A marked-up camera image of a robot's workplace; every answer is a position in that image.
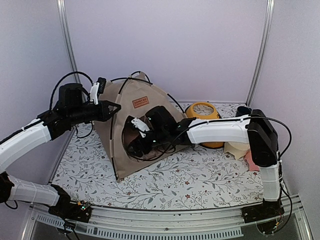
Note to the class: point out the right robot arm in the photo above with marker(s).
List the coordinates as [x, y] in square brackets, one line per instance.
[255, 129]

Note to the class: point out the left aluminium frame post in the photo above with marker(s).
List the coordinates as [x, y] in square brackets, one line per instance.
[61, 7]

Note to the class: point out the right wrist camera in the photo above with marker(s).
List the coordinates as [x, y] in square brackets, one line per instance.
[142, 127]

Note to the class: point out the yellow pet bowl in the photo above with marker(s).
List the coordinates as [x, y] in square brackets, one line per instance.
[204, 111]

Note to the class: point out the beige fabric pet tent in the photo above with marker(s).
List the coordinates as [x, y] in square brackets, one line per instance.
[103, 131]

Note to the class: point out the pink pet bowl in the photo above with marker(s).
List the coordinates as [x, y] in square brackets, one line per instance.
[252, 166]

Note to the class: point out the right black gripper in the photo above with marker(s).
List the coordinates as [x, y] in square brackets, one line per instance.
[134, 143]

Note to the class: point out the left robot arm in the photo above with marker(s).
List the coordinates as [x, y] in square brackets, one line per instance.
[75, 106]

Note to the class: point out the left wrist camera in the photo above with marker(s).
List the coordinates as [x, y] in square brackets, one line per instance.
[97, 89]

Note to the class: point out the front aluminium rail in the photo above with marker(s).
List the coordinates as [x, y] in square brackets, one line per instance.
[111, 223]

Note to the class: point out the dark blue mug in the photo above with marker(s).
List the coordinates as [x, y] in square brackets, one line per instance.
[243, 110]

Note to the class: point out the cream pet bowl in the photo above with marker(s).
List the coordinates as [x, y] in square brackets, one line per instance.
[237, 149]

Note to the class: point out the right aluminium frame post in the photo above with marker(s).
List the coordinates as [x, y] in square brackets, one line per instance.
[268, 18]

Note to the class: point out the pink checkered cushion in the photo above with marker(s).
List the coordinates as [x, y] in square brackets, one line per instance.
[159, 126]

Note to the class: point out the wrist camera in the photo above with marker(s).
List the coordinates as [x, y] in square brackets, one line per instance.
[97, 89]
[142, 127]

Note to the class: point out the aluminium frame post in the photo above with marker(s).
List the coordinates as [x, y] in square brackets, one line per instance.
[268, 18]
[61, 7]

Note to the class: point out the black tent pole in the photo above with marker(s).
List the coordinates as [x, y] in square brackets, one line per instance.
[137, 95]
[118, 156]

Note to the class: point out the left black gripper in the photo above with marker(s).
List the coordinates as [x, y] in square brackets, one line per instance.
[104, 113]

